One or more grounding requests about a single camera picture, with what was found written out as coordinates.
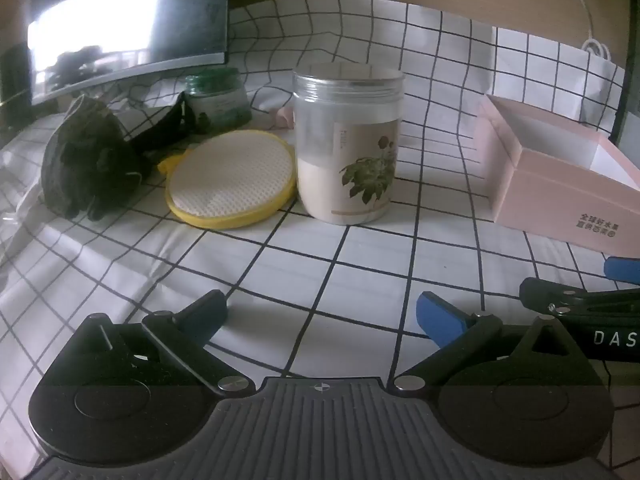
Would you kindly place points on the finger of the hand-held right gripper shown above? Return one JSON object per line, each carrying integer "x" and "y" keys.
{"x": 537, "y": 291}
{"x": 622, "y": 268}

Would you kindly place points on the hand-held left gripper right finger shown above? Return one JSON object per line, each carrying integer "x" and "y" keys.
{"x": 440, "y": 316}

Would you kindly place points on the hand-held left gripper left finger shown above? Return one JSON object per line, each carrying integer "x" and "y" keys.
{"x": 212, "y": 306}

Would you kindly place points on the pink cardboard box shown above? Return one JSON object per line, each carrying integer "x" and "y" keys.
{"x": 550, "y": 195}

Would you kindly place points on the round yellow-rimmed white pad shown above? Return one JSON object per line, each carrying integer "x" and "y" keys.
{"x": 230, "y": 180}

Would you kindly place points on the dark cloth bundle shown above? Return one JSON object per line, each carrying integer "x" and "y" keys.
{"x": 85, "y": 160}

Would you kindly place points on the black-checked white tablecloth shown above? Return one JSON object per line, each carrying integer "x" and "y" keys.
{"x": 350, "y": 270}

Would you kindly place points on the dark glossy screen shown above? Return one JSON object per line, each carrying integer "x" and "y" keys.
{"x": 628, "y": 110}

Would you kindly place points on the white paper bag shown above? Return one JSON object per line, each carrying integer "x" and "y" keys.
{"x": 602, "y": 90}

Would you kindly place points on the clear plastic jar with powder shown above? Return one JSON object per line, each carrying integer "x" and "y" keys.
{"x": 347, "y": 160}

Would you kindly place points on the green-lidded jar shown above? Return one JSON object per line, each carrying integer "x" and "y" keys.
{"x": 220, "y": 100}

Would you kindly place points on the computer monitor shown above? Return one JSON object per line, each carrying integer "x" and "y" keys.
{"x": 125, "y": 10}

